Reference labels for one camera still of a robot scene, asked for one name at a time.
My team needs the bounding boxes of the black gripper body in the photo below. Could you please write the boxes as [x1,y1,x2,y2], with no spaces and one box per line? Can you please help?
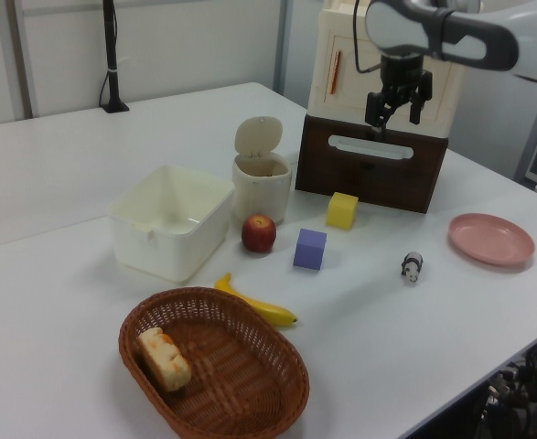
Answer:
[378,52,425,102]

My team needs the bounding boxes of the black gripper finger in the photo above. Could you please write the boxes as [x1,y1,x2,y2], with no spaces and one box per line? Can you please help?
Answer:
[365,86,398,142]
[407,70,435,126]

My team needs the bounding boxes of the beige trash can with lid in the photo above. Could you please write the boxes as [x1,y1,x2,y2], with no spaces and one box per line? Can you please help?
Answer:
[231,115,293,225]

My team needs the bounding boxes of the copper strip on cabinet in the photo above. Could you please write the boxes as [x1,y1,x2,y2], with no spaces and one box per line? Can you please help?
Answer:
[327,48,342,96]

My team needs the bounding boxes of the yellow cube block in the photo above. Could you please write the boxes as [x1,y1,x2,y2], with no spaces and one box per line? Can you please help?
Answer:
[326,191,360,230]

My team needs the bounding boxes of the pink round plate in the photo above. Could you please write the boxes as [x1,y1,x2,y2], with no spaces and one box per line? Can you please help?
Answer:
[448,212,536,268]

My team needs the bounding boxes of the purple cube block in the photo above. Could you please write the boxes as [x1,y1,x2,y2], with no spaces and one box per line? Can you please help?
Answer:
[293,228,328,272]

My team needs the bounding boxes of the black white panda figurine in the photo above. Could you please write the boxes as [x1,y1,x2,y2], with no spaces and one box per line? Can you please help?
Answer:
[400,251,425,286]

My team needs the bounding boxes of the red apple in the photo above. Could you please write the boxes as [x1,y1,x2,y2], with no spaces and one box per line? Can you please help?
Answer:
[241,214,278,254]

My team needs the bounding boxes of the yellow banana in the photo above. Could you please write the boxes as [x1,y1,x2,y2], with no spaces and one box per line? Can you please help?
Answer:
[213,273,299,328]

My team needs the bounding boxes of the white plastic bin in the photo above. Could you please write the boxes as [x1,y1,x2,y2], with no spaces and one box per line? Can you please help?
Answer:
[106,164,236,284]

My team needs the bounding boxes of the brown wicker basket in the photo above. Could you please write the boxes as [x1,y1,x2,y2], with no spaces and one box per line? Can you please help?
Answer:
[118,286,311,439]

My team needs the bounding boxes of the bread piece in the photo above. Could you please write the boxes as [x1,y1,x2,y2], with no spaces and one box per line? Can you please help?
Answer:
[136,327,192,393]

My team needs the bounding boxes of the white drawer handle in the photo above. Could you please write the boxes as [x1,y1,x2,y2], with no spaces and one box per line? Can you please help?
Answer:
[328,134,415,162]

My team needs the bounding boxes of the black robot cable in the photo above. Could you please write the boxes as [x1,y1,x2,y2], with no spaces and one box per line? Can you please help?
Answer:
[351,0,384,75]

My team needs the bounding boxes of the black camera pole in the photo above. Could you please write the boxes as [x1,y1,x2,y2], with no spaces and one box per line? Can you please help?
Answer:
[99,0,131,114]

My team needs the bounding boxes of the black cable tangle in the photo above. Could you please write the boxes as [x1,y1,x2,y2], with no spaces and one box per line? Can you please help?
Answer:
[473,336,537,439]

